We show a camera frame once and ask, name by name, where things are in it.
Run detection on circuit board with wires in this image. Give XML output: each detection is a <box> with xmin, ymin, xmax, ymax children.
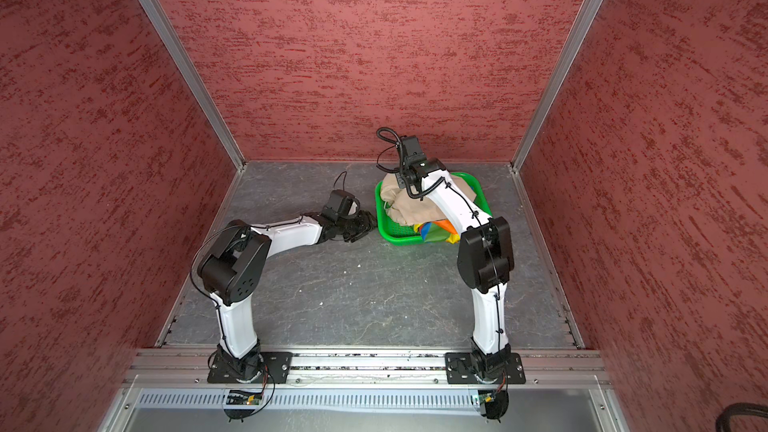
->
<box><xmin>223</xmin><ymin>367</ymin><xmax>276</xmax><ymax>422</ymax></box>
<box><xmin>477</xmin><ymin>375</ymin><xmax>509</xmax><ymax>421</ymax></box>

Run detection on left circuit board with wires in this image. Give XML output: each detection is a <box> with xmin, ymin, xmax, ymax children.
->
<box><xmin>223</xmin><ymin>367</ymin><xmax>276</xmax><ymax>422</ymax></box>

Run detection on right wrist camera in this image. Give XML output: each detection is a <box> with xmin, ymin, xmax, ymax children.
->
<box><xmin>398</xmin><ymin>136</ymin><xmax>426</xmax><ymax>163</ymax></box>

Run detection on beige shorts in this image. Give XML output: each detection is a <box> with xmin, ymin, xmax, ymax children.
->
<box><xmin>379</xmin><ymin>174</ymin><xmax>446</xmax><ymax>226</ymax></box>

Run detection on right circuit board with wires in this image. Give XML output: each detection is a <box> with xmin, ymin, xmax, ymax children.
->
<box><xmin>477</xmin><ymin>375</ymin><xmax>509</xmax><ymax>421</ymax></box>

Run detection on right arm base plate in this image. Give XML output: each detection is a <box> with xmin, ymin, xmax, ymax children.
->
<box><xmin>444</xmin><ymin>352</ymin><xmax>527</xmax><ymax>386</ymax></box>

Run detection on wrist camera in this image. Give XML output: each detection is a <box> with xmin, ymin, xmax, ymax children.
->
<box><xmin>398</xmin><ymin>136</ymin><xmax>426</xmax><ymax>163</ymax></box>
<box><xmin>322</xmin><ymin>189</ymin><xmax>359</xmax><ymax>221</ymax></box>

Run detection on right aluminium corner post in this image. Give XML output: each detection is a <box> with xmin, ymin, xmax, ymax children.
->
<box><xmin>511</xmin><ymin>0</ymin><xmax>604</xmax><ymax>174</ymax></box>

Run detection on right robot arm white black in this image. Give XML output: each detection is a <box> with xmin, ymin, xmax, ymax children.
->
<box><xmin>397</xmin><ymin>159</ymin><xmax>514</xmax><ymax>383</ymax></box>

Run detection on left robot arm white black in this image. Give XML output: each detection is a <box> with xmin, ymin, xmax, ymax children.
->
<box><xmin>194</xmin><ymin>210</ymin><xmax>376</xmax><ymax>384</ymax></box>

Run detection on green plastic basket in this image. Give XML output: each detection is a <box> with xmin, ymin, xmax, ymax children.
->
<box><xmin>375</xmin><ymin>172</ymin><xmax>491</xmax><ymax>246</ymax></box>

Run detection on aluminium corner post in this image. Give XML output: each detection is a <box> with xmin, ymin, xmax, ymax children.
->
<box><xmin>511</xmin><ymin>0</ymin><xmax>604</xmax><ymax>174</ymax></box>
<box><xmin>138</xmin><ymin>0</ymin><xmax>247</xmax><ymax>171</ymax></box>

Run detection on slotted cable duct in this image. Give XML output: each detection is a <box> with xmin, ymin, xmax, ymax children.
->
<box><xmin>136</xmin><ymin>388</ymin><xmax>479</xmax><ymax>414</ymax></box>

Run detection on left aluminium corner post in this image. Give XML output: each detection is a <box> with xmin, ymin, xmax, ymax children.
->
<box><xmin>138</xmin><ymin>0</ymin><xmax>247</xmax><ymax>171</ymax></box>

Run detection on multicolour shorts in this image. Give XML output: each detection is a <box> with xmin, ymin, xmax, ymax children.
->
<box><xmin>413</xmin><ymin>219</ymin><xmax>460</xmax><ymax>244</ymax></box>

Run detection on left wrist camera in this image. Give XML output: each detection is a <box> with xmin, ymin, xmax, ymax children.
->
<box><xmin>322</xmin><ymin>189</ymin><xmax>359</xmax><ymax>221</ymax></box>

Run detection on black cable bottom right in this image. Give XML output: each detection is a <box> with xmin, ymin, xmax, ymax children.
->
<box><xmin>715</xmin><ymin>401</ymin><xmax>768</xmax><ymax>432</ymax></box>

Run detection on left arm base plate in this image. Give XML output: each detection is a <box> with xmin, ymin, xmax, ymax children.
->
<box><xmin>207</xmin><ymin>351</ymin><xmax>293</xmax><ymax>386</ymax></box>

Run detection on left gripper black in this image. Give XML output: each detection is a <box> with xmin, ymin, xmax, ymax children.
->
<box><xmin>337</xmin><ymin>210</ymin><xmax>382</xmax><ymax>241</ymax></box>

